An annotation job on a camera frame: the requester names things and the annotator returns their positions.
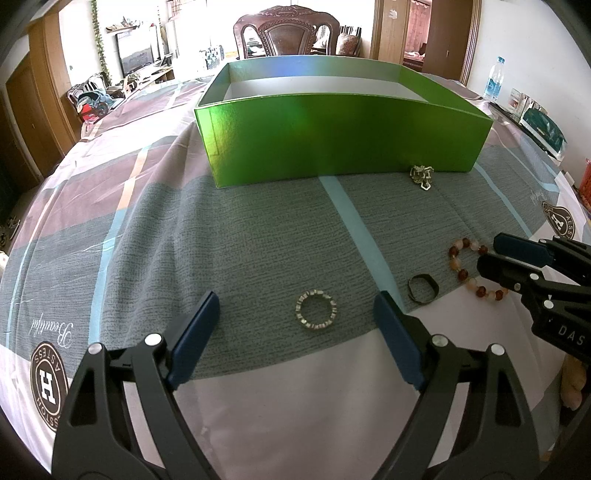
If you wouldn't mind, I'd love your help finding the framed picture by wall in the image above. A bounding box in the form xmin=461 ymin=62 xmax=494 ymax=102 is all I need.
xmin=519 ymin=104 xmax=568 ymax=160

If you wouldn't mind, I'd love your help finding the black ring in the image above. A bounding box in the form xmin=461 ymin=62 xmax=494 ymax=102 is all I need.
xmin=407 ymin=274 xmax=440 ymax=305

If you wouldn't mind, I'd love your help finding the colourful toy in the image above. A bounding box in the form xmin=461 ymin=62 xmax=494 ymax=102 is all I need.
xmin=67 ymin=74 xmax=125 ymax=123

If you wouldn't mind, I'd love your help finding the silver link bracelet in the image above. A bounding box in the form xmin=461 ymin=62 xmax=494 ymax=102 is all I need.
xmin=295 ymin=288 xmax=338 ymax=332

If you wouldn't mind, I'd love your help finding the green cardboard box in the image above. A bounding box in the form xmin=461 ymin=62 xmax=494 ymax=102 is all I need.
xmin=194 ymin=55 xmax=495 ymax=189

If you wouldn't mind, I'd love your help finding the wooden television stand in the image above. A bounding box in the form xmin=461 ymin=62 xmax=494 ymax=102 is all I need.
xmin=124 ymin=65 xmax=176 ymax=88

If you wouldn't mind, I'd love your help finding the striped printed tablecloth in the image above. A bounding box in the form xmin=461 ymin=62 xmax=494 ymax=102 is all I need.
xmin=0 ymin=69 xmax=591 ymax=480

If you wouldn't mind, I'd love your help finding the silver pendant necklace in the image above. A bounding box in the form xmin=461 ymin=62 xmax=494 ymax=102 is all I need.
xmin=409 ymin=164 xmax=435 ymax=191

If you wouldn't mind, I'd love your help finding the carved wooden chair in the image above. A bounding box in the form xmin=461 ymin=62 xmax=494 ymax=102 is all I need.
xmin=233 ymin=6 xmax=341 ymax=60

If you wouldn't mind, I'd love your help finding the person's right hand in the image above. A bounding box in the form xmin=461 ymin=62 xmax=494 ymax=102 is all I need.
xmin=560 ymin=356 xmax=587 ymax=409

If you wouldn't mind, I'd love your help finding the green vine garland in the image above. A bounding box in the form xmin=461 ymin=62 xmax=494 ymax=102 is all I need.
xmin=90 ymin=0 xmax=114 ymax=86

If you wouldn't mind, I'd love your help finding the light wooden doorway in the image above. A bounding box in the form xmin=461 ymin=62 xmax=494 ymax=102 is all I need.
xmin=369 ymin=0 xmax=483 ymax=86

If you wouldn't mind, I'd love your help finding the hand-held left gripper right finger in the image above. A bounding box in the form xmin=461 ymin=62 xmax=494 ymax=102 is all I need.
xmin=373 ymin=291 xmax=541 ymax=480

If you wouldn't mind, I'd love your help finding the wooden shelf unit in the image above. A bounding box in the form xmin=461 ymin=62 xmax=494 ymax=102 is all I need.
xmin=0 ymin=9 xmax=81 ymax=195

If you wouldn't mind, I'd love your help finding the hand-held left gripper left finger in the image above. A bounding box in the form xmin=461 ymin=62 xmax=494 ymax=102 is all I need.
xmin=51 ymin=291 xmax=221 ymax=480

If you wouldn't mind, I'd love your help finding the patterned box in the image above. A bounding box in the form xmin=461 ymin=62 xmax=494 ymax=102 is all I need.
xmin=199 ymin=44 xmax=225 ymax=71

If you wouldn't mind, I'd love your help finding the plastic water bottle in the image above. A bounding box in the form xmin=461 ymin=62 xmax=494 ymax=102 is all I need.
xmin=482 ymin=56 xmax=506 ymax=102

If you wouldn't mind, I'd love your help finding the white carton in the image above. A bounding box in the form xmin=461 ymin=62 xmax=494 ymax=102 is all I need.
xmin=508 ymin=88 xmax=546 ymax=116

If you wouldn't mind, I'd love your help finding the red white bead bracelet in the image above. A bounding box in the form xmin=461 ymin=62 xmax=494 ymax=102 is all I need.
xmin=447 ymin=237 xmax=509 ymax=303

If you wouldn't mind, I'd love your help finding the wall shelf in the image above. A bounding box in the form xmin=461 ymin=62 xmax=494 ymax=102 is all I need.
xmin=105 ymin=16 xmax=141 ymax=33

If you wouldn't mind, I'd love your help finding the television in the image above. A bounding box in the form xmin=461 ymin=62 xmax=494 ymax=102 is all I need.
xmin=115 ymin=28 xmax=162 ymax=78

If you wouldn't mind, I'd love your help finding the brown cushion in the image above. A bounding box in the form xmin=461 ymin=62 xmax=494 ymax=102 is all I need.
xmin=336 ymin=32 xmax=361 ymax=57

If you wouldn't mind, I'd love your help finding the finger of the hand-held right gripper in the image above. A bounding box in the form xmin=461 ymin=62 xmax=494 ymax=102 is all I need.
xmin=493 ymin=233 xmax=591 ymax=282
xmin=476 ymin=252 xmax=544 ymax=294

